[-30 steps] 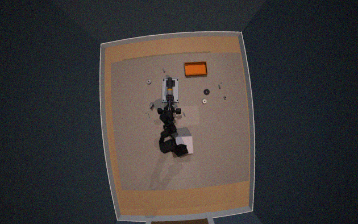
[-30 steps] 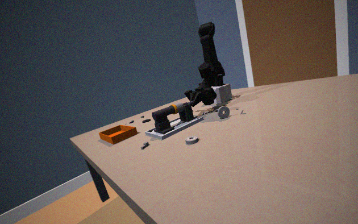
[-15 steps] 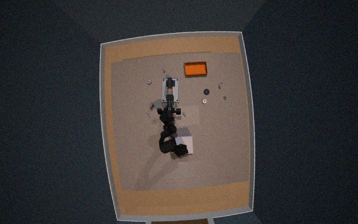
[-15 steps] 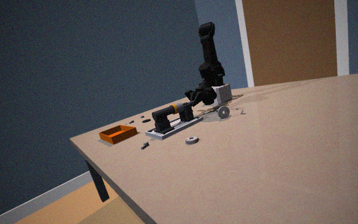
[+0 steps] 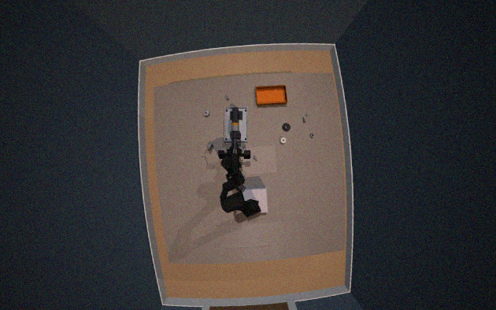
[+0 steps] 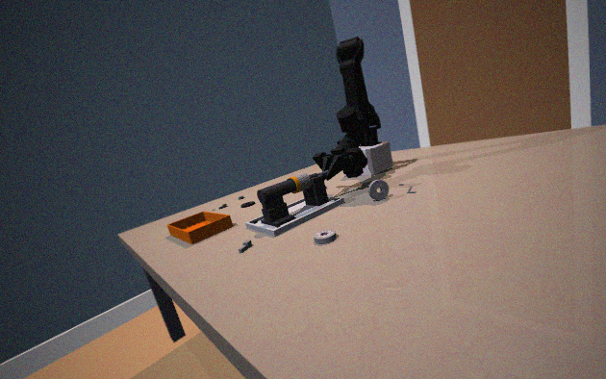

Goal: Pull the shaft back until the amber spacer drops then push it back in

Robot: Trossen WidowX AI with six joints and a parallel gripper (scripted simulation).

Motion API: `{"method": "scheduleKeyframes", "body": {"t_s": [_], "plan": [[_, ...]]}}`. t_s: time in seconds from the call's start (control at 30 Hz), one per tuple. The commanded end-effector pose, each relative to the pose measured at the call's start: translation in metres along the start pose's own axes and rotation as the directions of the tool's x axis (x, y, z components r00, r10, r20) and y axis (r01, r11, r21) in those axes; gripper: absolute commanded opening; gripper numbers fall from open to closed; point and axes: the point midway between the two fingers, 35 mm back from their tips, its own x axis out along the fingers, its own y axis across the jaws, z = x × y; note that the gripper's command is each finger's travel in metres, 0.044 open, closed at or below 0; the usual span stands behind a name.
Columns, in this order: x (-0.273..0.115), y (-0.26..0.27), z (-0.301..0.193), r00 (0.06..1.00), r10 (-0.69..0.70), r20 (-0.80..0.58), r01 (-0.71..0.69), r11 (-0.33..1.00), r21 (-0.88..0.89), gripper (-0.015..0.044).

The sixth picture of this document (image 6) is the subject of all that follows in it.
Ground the orange-brown open tray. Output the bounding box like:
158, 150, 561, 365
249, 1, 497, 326
167, 212, 233, 244

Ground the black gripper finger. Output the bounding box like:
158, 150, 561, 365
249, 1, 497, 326
322, 157, 331, 172
325, 155, 351, 181

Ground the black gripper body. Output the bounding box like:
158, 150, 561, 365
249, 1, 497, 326
313, 138, 367, 169

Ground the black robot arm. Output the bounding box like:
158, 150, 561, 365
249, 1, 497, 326
336, 37, 382, 178

